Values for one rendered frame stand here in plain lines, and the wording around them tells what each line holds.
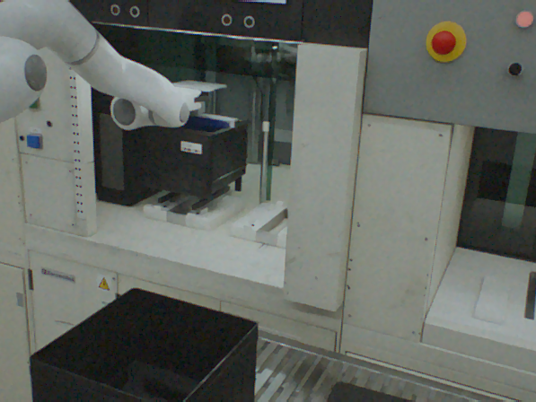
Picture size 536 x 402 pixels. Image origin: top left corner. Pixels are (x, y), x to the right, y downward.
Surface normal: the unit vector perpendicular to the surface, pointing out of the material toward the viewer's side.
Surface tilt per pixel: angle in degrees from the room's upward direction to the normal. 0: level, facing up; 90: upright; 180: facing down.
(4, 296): 90
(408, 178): 90
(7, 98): 113
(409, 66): 90
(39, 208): 90
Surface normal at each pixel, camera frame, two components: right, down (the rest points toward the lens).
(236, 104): -0.40, 0.28
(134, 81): 0.41, -0.15
